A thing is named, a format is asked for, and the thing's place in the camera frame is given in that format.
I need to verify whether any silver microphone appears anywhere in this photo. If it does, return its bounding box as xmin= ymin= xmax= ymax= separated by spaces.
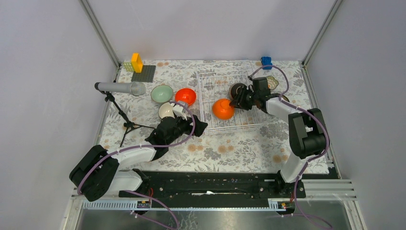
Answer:
xmin=94 ymin=81 xmax=147 ymax=96

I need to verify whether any mint green bowl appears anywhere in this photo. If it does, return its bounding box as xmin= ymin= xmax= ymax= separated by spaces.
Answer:
xmin=150 ymin=85 xmax=174 ymax=104

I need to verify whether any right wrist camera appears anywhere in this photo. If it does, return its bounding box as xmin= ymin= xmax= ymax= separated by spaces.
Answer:
xmin=248 ymin=74 xmax=256 ymax=92

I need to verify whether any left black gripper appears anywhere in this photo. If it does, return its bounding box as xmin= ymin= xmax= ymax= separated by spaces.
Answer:
xmin=166 ymin=113 xmax=208 ymax=146

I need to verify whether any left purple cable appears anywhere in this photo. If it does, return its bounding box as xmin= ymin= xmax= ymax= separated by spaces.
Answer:
xmin=77 ymin=101 xmax=196 ymax=230

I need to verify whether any blue building block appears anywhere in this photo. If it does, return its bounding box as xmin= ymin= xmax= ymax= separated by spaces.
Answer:
xmin=260 ymin=56 xmax=273 ymax=70

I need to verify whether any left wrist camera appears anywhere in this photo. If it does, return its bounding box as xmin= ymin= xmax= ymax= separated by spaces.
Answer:
xmin=170 ymin=103 xmax=188 ymax=120

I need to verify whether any yellow building block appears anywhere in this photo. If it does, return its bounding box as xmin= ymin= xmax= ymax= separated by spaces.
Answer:
xmin=130 ymin=53 xmax=143 ymax=73

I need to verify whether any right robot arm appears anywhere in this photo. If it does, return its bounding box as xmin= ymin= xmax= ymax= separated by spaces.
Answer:
xmin=229 ymin=77 xmax=329 ymax=197

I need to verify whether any black bowl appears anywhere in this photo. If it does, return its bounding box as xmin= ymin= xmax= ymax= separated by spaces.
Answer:
xmin=228 ymin=83 xmax=247 ymax=100

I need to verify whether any orange bowl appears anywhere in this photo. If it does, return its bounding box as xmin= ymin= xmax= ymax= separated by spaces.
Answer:
xmin=175 ymin=88 xmax=197 ymax=106
xmin=212 ymin=98 xmax=235 ymax=120

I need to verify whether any grey building baseplate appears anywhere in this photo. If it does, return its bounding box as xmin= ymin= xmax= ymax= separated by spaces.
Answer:
xmin=131 ymin=65 xmax=156 ymax=83

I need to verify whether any small white floral bowl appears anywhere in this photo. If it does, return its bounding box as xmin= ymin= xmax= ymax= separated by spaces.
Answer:
xmin=266 ymin=76 xmax=279 ymax=90

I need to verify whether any white wire dish rack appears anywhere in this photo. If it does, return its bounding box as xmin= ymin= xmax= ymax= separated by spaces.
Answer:
xmin=196 ymin=62 xmax=269 ymax=135

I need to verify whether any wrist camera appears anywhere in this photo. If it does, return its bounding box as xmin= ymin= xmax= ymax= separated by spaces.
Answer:
xmin=248 ymin=74 xmax=256 ymax=92
xmin=170 ymin=103 xmax=188 ymax=120

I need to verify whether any light green building block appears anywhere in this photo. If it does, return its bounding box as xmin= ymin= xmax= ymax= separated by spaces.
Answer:
xmin=123 ymin=62 xmax=135 ymax=72

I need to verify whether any purple cable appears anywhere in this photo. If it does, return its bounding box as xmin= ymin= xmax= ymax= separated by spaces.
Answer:
xmin=248 ymin=65 xmax=334 ymax=230
xmin=77 ymin=101 xmax=196 ymax=230

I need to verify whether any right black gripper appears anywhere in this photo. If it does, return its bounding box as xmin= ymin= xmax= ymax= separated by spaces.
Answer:
xmin=229 ymin=86 xmax=259 ymax=111

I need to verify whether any teal and white bowl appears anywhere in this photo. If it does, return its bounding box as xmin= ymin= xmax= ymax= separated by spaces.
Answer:
xmin=158 ymin=102 xmax=175 ymax=119

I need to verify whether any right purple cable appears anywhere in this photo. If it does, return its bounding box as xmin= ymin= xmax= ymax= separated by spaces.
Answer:
xmin=248 ymin=65 xmax=334 ymax=230

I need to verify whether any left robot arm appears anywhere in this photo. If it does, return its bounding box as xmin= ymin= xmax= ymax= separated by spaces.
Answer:
xmin=69 ymin=115 xmax=208 ymax=202

